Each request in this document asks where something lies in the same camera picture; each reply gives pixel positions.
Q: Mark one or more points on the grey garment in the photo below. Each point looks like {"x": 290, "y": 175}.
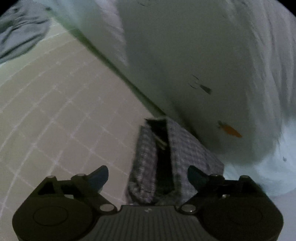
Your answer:
{"x": 20, "y": 34}

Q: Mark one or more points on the blue plaid shirt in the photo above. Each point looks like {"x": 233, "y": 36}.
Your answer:
{"x": 185, "y": 150}

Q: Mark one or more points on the pale green printed quilt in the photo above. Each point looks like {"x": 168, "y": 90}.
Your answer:
{"x": 185, "y": 58}

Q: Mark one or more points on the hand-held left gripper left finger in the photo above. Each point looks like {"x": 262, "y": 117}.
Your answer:
{"x": 99, "y": 178}

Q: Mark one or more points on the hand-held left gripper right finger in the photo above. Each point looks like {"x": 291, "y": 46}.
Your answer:
{"x": 196, "y": 178}

